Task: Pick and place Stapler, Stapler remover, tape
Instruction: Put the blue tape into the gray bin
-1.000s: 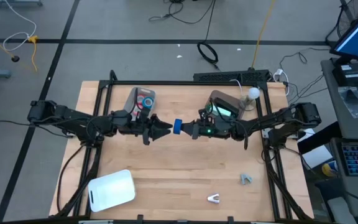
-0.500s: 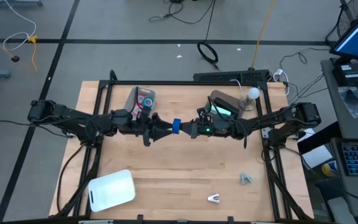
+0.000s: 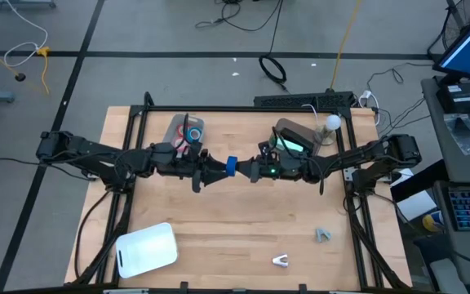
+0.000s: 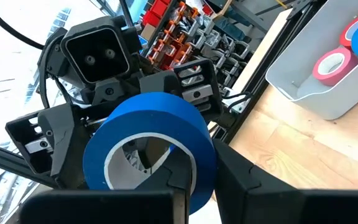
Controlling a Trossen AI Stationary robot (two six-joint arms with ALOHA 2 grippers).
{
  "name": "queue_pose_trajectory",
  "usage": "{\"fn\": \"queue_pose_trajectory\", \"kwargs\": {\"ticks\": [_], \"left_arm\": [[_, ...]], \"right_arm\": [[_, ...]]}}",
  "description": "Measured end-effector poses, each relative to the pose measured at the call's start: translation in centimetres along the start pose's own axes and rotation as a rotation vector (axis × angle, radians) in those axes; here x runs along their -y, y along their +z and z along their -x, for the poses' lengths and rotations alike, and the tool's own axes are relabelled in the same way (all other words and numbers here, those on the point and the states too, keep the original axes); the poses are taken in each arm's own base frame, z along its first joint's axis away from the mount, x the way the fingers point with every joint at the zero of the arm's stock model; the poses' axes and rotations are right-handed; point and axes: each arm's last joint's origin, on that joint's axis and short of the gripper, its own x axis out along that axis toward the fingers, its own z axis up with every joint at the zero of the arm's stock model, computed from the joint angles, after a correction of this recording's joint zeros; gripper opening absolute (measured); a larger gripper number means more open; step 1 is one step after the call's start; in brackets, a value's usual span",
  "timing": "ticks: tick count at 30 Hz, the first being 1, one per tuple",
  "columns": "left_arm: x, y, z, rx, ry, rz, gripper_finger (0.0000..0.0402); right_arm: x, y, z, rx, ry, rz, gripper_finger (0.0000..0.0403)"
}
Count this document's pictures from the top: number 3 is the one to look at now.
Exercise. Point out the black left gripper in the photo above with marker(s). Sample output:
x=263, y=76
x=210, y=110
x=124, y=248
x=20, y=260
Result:
x=178, y=161

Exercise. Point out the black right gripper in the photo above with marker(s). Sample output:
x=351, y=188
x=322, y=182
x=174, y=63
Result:
x=284, y=168

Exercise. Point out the dark blue tape roll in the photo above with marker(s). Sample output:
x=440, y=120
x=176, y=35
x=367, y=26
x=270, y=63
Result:
x=231, y=163

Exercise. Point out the light blue tape roll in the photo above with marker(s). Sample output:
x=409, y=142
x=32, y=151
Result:
x=189, y=135

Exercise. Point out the mint green stapler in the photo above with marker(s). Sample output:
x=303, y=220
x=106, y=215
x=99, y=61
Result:
x=290, y=146

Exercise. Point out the pink tape roll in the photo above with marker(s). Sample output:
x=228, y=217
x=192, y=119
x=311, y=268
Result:
x=176, y=143

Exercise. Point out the white staple remover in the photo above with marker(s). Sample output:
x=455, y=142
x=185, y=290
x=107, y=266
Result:
x=278, y=261

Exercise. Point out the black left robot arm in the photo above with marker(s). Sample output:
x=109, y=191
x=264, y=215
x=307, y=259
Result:
x=88, y=149

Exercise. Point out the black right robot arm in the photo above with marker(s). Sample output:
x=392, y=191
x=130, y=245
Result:
x=341, y=161

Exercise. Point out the black stapler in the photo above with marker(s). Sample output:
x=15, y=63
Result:
x=298, y=138

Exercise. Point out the grey staple remover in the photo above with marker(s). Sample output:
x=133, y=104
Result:
x=320, y=235

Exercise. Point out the light grey plastic bin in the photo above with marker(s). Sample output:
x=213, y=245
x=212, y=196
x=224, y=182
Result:
x=182, y=121

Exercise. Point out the translucent smoky plastic bin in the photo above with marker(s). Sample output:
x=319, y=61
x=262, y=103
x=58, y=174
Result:
x=290, y=123

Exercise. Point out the black perforated metal box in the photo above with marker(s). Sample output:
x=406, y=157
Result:
x=300, y=100

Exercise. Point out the lamp with white globe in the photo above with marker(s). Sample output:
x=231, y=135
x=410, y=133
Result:
x=333, y=122

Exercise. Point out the white plastic tray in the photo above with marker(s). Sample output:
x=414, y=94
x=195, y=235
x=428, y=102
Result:
x=147, y=250

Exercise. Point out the white power plug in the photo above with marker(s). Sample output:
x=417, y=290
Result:
x=365, y=96

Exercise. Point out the white paper sheet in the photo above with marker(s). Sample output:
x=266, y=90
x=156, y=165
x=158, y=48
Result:
x=416, y=206

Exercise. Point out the yellow and blue roll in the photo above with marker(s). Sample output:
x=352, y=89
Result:
x=430, y=222

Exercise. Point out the grey side desk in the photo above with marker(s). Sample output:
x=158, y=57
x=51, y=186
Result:
x=455, y=171

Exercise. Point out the clear plastic bag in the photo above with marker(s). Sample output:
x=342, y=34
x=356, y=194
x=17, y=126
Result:
x=463, y=134

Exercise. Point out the black floor puck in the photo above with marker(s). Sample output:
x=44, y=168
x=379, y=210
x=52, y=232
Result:
x=20, y=77

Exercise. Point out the black mini computer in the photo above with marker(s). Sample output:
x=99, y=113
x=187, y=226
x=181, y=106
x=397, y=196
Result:
x=459, y=98

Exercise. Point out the grey chair seat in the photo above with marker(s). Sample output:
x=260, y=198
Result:
x=447, y=277

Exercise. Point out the black frame clip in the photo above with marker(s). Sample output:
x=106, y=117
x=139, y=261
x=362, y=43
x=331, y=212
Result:
x=184, y=287
x=302, y=288

